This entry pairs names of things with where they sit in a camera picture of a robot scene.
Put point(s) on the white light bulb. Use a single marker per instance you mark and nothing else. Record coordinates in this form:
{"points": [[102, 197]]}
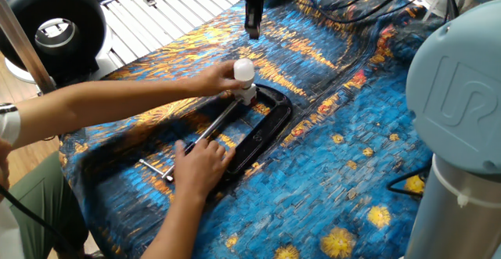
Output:
{"points": [[244, 71]]}

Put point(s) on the black C-clamp with silver screw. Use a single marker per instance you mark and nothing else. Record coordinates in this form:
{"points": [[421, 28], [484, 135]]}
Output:
{"points": [[270, 122]]}

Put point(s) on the person's right forearm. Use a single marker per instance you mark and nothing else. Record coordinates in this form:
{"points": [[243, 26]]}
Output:
{"points": [[176, 227]]}

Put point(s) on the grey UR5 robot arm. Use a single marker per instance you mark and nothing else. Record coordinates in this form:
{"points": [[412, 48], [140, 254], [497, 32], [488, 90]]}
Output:
{"points": [[458, 134]]}

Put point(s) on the person's left forearm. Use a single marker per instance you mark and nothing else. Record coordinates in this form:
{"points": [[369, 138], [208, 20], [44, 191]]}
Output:
{"points": [[98, 106]]}

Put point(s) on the person's left hand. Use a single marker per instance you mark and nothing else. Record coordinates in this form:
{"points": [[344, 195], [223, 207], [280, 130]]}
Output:
{"points": [[215, 79]]}

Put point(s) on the person's right hand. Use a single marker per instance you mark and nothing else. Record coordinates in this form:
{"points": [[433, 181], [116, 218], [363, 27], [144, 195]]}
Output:
{"points": [[199, 169]]}

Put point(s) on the white plug socket adapter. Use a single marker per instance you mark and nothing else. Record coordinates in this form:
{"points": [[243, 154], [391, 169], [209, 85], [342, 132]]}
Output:
{"points": [[246, 94]]}

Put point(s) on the starry night print tablecloth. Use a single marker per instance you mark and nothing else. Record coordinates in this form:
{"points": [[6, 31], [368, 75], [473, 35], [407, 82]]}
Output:
{"points": [[332, 153]]}

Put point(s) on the white shirt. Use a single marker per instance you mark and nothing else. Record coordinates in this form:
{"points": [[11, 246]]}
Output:
{"points": [[8, 124]]}

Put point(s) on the green trousers leg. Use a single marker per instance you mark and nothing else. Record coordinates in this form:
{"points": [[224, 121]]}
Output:
{"points": [[43, 208]]}

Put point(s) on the grey metal post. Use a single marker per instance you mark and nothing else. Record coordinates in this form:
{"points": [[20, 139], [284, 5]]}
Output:
{"points": [[23, 47]]}

